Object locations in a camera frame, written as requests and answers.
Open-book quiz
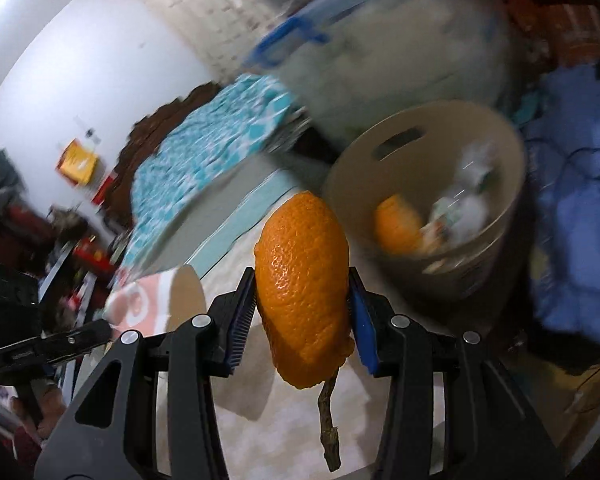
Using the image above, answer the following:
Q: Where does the carved wooden headboard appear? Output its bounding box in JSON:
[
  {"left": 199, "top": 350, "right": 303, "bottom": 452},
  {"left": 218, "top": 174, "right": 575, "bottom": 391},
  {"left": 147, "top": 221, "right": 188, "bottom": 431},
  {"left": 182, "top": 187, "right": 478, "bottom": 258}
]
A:
[{"left": 100, "top": 80, "right": 222, "bottom": 228}]

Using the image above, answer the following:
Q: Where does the brown twig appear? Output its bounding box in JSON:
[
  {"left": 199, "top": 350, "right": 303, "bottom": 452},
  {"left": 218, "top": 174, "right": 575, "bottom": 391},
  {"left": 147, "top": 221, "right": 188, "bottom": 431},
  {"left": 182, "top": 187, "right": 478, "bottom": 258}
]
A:
[{"left": 316, "top": 375, "right": 342, "bottom": 472}]

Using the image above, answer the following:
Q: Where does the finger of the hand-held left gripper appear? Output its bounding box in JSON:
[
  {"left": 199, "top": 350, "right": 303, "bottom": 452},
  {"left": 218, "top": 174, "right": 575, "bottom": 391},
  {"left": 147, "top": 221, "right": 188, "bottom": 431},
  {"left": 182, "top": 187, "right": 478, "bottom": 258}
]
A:
[{"left": 41, "top": 319, "right": 114, "bottom": 364}]

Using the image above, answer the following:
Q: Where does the yellow wall hanging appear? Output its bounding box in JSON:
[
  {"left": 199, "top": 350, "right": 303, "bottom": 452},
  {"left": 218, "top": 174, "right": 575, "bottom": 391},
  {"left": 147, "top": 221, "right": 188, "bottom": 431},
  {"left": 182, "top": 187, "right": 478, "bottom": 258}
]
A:
[{"left": 56, "top": 137, "right": 101, "bottom": 186}]

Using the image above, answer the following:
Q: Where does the red wall calendar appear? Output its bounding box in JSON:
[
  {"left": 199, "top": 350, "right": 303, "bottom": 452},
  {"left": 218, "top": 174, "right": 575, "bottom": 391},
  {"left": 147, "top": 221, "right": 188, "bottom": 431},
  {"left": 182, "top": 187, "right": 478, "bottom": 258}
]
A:
[{"left": 90, "top": 170, "right": 119, "bottom": 206}]

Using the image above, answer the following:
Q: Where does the black cable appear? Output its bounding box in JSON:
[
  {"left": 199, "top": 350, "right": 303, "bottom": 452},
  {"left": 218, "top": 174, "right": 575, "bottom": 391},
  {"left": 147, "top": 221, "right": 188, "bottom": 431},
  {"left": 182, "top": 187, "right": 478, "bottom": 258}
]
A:
[{"left": 567, "top": 137, "right": 600, "bottom": 182}]

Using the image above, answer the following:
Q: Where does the blue cloth bag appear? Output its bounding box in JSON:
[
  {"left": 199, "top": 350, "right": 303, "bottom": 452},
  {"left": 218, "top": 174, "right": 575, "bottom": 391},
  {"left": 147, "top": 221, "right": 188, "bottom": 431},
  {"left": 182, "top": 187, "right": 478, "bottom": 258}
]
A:
[{"left": 522, "top": 67, "right": 600, "bottom": 343}]

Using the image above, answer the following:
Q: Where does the leaf print curtain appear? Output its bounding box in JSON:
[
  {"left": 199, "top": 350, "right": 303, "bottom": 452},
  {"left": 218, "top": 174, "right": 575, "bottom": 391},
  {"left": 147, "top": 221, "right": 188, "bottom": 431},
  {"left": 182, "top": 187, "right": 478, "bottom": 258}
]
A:
[{"left": 115, "top": 0, "right": 293, "bottom": 86}]

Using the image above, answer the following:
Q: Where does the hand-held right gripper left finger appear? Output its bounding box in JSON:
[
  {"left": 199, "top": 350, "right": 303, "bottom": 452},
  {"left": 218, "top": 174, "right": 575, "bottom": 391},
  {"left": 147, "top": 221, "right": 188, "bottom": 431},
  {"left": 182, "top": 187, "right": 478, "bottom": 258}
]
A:
[{"left": 34, "top": 267, "right": 257, "bottom": 480}]

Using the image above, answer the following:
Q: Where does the pink white wrapper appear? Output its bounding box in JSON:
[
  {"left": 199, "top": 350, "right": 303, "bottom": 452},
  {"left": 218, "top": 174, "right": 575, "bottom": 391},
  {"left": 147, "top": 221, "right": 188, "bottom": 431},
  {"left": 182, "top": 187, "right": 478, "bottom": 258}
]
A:
[{"left": 104, "top": 267, "right": 177, "bottom": 333}]

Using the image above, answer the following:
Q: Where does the beige plastic bin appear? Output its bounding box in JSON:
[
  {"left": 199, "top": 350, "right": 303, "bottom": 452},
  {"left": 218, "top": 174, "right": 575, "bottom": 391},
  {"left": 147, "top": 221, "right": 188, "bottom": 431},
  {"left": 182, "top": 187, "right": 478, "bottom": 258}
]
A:
[{"left": 325, "top": 100, "right": 527, "bottom": 302}]

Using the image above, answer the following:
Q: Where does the red white crumpled packet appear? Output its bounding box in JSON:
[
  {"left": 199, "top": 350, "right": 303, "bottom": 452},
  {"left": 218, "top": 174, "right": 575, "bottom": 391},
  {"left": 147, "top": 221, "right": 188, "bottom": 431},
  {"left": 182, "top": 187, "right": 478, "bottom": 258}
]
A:
[{"left": 427, "top": 142, "right": 503, "bottom": 266}]

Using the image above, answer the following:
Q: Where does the clear storage box blue rim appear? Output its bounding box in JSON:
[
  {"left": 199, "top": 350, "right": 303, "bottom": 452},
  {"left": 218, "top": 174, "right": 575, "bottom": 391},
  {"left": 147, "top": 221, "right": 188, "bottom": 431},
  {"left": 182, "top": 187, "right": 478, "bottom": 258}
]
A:
[{"left": 242, "top": 0, "right": 513, "bottom": 143}]

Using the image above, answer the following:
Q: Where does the teal patterned quilt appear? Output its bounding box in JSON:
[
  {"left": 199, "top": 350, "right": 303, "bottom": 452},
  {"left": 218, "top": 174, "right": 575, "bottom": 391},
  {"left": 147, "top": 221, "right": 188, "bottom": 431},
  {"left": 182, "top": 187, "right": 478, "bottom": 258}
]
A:
[{"left": 127, "top": 74, "right": 303, "bottom": 267}]

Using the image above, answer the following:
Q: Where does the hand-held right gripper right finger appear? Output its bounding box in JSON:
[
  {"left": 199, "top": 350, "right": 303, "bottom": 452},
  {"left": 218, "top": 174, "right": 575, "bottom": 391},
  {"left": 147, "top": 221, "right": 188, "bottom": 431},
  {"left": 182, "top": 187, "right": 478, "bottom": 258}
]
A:
[{"left": 349, "top": 267, "right": 566, "bottom": 480}]

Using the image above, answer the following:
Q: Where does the orange peel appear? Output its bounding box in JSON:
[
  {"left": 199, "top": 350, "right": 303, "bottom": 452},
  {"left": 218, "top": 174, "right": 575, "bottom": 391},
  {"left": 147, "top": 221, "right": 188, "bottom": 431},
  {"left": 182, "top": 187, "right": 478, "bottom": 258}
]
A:
[
  {"left": 254, "top": 191, "right": 356, "bottom": 390},
  {"left": 374, "top": 195, "right": 427, "bottom": 255}
]

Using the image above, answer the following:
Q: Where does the striped orange bag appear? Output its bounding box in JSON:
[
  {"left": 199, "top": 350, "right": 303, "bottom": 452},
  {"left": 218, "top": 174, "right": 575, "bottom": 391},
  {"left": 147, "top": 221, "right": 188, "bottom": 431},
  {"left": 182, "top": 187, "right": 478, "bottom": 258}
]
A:
[{"left": 545, "top": 4, "right": 600, "bottom": 63}]

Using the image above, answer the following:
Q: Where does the orange snack packet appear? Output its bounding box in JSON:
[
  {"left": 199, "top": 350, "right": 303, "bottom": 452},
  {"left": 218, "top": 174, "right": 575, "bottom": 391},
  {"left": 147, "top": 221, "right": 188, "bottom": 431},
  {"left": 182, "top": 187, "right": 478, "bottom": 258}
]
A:
[{"left": 509, "top": 0, "right": 543, "bottom": 28}]

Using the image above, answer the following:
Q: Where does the person's left hand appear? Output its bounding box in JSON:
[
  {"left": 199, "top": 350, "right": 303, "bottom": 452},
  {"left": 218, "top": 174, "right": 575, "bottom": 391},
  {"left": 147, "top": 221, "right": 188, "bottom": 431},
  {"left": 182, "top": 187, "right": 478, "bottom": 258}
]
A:
[{"left": 34, "top": 381, "right": 69, "bottom": 439}]

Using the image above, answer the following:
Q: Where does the beige zigzag bed sheet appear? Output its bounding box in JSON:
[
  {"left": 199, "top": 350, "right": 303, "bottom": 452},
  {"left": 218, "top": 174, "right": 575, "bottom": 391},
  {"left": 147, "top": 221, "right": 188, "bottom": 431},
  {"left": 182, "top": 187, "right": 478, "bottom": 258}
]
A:
[{"left": 125, "top": 160, "right": 461, "bottom": 480}]

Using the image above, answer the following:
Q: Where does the red box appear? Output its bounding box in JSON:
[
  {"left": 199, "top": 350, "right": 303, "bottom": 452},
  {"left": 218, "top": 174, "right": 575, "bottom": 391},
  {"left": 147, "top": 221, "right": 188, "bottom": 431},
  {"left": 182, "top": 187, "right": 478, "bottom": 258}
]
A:
[{"left": 72, "top": 237, "right": 112, "bottom": 272}]

